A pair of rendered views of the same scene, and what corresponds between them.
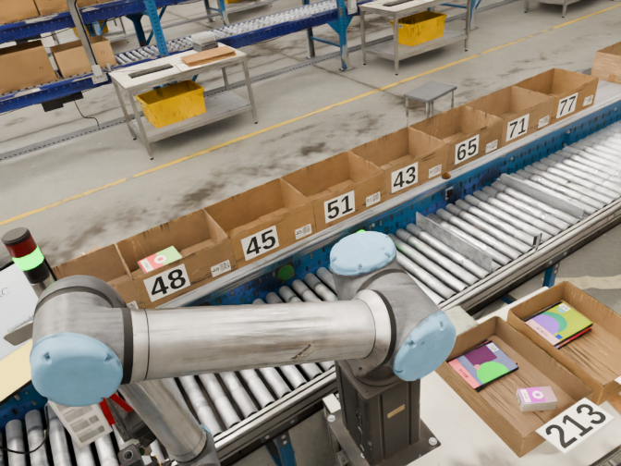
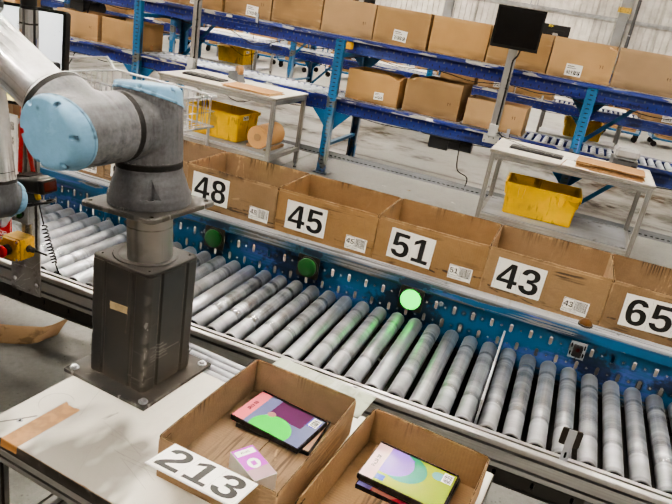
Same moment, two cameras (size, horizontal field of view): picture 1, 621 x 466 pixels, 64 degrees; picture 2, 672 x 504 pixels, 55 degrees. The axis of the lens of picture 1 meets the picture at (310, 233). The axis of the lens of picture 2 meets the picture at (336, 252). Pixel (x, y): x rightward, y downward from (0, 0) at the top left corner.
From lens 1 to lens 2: 152 cm
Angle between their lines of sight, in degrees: 42
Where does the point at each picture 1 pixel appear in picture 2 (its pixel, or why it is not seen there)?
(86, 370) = not seen: outside the picture
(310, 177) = (437, 223)
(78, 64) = (483, 117)
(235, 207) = (340, 196)
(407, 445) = (129, 385)
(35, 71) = (442, 105)
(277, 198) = not seen: hidden behind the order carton
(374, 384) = (115, 253)
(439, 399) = not seen: hidden behind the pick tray
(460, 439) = (159, 424)
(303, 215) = (362, 224)
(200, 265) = (243, 196)
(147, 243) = (249, 172)
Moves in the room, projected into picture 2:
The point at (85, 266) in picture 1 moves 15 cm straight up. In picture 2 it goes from (197, 155) to (200, 121)
